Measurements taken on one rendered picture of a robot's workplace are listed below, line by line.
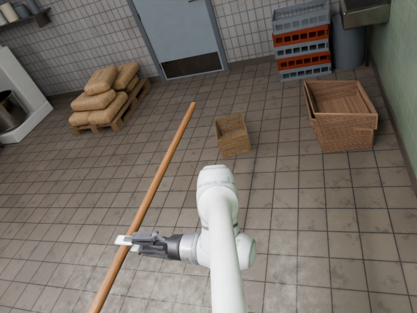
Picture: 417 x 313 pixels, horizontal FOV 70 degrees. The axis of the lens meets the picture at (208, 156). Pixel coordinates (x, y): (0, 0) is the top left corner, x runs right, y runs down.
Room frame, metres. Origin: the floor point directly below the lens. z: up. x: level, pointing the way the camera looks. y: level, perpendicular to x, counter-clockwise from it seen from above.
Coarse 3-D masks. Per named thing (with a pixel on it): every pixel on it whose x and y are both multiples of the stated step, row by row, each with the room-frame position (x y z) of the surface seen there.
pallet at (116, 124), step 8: (144, 80) 4.64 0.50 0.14; (136, 88) 4.45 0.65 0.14; (144, 88) 4.60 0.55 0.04; (128, 96) 4.27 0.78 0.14; (128, 104) 4.02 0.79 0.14; (136, 104) 4.15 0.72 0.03; (120, 112) 3.85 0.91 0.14; (128, 112) 4.01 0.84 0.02; (112, 120) 3.71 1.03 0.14; (120, 120) 3.73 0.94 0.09; (72, 128) 3.98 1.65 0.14; (80, 128) 3.92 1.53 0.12; (88, 128) 3.85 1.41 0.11; (96, 128) 3.79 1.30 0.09; (112, 128) 3.67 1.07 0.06; (120, 128) 3.66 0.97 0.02
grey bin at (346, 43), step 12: (336, 24) 3.03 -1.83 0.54; (336, 36) 3.03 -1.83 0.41; (348, 36) 2.93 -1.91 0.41; (360, 36) 2.90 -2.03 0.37; (336, 48) 3.04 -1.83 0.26; (348, 48) 2.93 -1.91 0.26; (360, 48) 2.91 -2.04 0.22; (336, 60) 3.05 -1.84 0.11; (348, 60) 2.94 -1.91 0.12; (360, 60) 2.92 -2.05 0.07
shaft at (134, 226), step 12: (192, 108) 1.29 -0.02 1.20; (180, 132) 1.12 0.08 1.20; (168, 156) 0.98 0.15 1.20; (156, 180) 0.87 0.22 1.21; (144, 204) 0.77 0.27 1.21; (144, 216) 0.73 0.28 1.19; (132, 228) 0.68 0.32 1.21; (120, 252) 0.61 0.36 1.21; (120, 264) 0.57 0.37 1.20; (108, 276) 0.54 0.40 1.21; (108, 288) 0.51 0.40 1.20; (96, 300) 0.48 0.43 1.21; (96, 312) 0.45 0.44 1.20
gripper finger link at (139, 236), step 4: (136, 232) 0.62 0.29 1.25; (140, 232) 0.61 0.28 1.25; (144, 232) 0.61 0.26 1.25; (148, 232) 0.60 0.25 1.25; (152, 232) 0.59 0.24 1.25; (156, 232) 0.58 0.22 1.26; (136, 236) 0.61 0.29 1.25; (140, 236) 0.60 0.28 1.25; (144, 236) 0.59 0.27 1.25; (148, 236) 0.59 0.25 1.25; (152, 236) 0.58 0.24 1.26; (132, 240) 0.61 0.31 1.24; (136, 240) 0.60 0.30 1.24; (140, 240) 0.59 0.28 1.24; (144, 240) 0.59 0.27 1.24; (148, 240) 0.58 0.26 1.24; (152, 240) 0.57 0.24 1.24
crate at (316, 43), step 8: (320, 40) 3.03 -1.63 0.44; (280, 48) 3.24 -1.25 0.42; (288, 48) 3.20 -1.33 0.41; (296, 48) 3.32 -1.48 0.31; (304, 48) 3.24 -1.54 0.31; (312, 48) 3.16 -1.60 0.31; (320, 48) 3.03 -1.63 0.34; (328, 48) 2.99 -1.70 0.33; (280, 56) 3.25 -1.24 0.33; (288, 56) 3.20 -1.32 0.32
